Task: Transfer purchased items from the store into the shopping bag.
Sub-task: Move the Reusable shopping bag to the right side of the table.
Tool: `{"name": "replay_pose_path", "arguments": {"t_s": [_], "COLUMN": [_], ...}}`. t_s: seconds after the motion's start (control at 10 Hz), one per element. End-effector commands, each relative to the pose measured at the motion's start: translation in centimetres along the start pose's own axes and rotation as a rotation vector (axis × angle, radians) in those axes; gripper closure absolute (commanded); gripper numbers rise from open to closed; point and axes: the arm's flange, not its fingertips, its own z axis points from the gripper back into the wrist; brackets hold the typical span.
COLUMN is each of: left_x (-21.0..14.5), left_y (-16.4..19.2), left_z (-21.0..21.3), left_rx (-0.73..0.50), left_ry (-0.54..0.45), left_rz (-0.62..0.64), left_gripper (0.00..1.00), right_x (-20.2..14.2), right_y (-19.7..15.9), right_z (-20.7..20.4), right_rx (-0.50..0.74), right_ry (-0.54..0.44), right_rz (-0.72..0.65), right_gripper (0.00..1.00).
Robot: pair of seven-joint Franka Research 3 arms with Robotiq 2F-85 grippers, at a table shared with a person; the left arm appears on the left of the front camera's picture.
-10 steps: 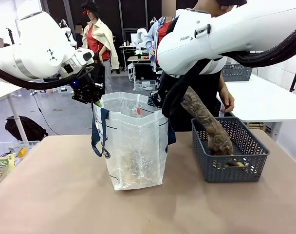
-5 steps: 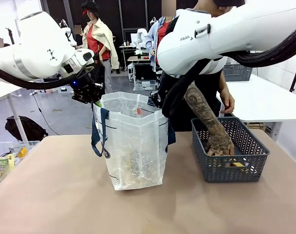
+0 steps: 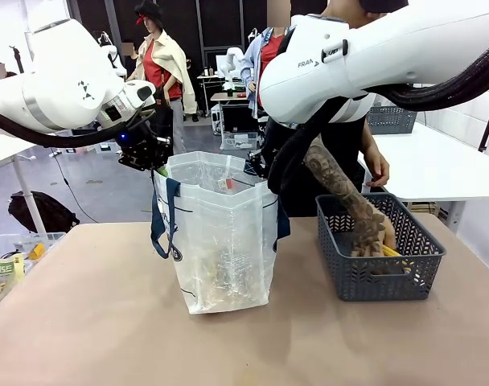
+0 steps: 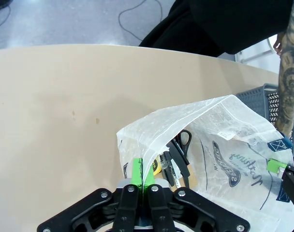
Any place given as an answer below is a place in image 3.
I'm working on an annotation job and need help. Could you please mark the black hanging bag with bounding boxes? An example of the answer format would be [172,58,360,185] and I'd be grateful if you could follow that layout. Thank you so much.
[153,85,176,140]

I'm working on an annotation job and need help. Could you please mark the mannequin in cream jacket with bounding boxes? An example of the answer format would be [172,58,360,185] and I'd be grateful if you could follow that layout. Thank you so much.
[125,0,200,156]

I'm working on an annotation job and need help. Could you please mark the black right arm cable sleeve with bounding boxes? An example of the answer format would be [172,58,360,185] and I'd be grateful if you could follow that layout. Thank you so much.
[267,75,489,195]

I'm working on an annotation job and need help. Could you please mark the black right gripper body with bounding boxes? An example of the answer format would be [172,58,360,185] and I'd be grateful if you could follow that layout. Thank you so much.
[244,149,270,180]

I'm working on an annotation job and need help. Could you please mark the yellow-green printed package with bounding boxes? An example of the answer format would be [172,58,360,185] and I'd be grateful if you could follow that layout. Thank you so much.
[0,253,27,315]

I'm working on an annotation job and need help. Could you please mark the small yellow object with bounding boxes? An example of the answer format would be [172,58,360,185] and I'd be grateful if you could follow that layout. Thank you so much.
[27,242,47,261]

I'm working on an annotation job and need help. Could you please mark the black arm cable sleeve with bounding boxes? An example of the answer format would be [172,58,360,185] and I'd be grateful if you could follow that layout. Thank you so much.
[0,107,158,149]
[267,75,489,195]

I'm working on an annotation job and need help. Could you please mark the person in black t-shirt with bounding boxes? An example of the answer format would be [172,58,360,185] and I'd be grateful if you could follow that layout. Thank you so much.
[268,0,409,219]

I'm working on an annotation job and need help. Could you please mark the black left arm cable sleeve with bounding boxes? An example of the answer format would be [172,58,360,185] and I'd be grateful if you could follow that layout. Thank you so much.
[0,107,158,149]

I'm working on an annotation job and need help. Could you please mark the white table with round leg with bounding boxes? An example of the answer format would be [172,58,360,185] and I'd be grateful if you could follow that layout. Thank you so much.
[0,133,49,235]

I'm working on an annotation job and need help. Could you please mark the black backpack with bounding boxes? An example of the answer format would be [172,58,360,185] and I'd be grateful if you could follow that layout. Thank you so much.
[7,190,81,235]

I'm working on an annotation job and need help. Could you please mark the translucent white navy-handled shopping bag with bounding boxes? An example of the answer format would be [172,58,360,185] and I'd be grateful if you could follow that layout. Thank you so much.
[150,150,292,316]

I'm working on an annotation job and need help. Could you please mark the clear plastic storage bin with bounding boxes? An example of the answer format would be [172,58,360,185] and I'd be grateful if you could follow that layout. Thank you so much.
[0,231,67,267]

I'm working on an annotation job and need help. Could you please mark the large white table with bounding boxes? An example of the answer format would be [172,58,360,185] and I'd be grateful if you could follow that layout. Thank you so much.
[356,119,489,223]

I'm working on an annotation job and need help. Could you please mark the grey perforated plastic basket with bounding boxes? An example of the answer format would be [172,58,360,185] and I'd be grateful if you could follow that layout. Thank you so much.
[366,105,419,135]
[315,192,447,303]

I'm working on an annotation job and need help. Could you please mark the tattooed right hand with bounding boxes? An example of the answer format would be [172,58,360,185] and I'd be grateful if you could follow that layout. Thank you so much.
[350,214,399,259]

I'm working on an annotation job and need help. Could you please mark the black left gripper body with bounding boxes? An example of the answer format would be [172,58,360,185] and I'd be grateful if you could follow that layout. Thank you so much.
[117,120,175,175]

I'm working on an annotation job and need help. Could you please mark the tattooed right forearm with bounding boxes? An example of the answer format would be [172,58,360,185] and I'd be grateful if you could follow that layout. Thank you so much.
[303,135,385,244]

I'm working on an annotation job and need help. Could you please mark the bare left forearm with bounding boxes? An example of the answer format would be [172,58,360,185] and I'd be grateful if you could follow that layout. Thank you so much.
[358,121,381,157]

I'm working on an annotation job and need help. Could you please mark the yellow packaged item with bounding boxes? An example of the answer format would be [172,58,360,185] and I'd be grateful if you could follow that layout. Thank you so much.
[380,243,415,275]

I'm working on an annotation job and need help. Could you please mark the bare left hand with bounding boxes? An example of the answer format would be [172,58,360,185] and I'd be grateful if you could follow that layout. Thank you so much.
[362,145,391,188]

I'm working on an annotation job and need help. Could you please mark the black floor cable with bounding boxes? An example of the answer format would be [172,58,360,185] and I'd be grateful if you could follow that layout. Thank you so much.
[49,151,100,224]

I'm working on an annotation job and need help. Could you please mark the background person with blurred face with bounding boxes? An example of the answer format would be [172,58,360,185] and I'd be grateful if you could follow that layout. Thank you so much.
[121,41,138,80]

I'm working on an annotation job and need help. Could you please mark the clear floor storage box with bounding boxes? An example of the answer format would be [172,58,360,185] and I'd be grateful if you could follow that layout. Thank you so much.
[221,131,260,151]

